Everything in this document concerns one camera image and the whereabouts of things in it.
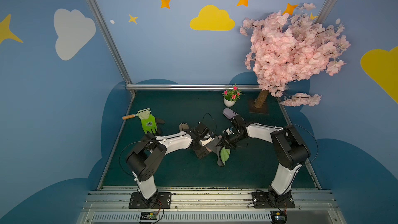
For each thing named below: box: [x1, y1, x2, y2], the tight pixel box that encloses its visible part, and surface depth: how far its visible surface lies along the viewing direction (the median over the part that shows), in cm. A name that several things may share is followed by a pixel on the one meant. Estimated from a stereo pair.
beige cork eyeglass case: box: [178, 121, 190, 132], surface depth 102 cm
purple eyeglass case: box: [222, 107, 239, 120], surface depth 110 cm
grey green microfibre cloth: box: [204, 135, 231, 167], surface depth 86 cm
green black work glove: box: [135, 108, 165, 139], surface depth 104 cm
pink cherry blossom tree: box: [239, 3, 351, 109], surface depth 72 cm
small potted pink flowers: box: [221, 83, 245, 108], surface depth 106 cm
